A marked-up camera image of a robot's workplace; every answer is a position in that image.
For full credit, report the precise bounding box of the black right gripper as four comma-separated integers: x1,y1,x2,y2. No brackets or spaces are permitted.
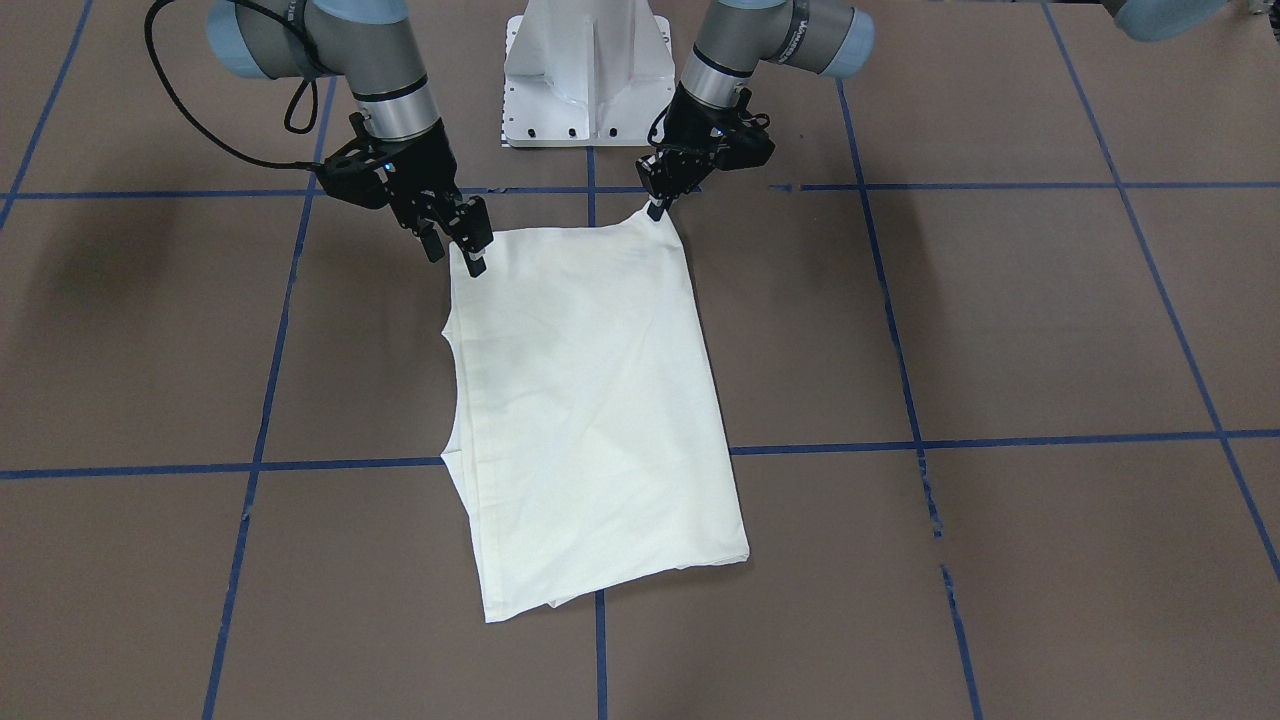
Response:
349,118,494,278

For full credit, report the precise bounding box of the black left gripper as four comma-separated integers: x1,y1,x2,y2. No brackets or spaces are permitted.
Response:
640,85,774,223

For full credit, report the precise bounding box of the cream long-sleeve cat shirt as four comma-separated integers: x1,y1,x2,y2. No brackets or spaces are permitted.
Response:
442,209,750,623

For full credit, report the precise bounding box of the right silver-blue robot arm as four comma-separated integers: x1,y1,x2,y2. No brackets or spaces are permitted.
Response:
206,1,493,277

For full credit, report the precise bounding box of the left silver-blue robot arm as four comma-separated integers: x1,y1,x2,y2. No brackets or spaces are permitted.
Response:
636,1,876,222

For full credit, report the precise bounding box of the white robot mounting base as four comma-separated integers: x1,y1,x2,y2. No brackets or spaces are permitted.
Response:
500,1,676,149

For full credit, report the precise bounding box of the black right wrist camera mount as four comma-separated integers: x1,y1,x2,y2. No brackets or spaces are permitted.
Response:
311,138,390,210

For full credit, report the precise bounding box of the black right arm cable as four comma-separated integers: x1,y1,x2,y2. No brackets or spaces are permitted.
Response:
143,0,340,170

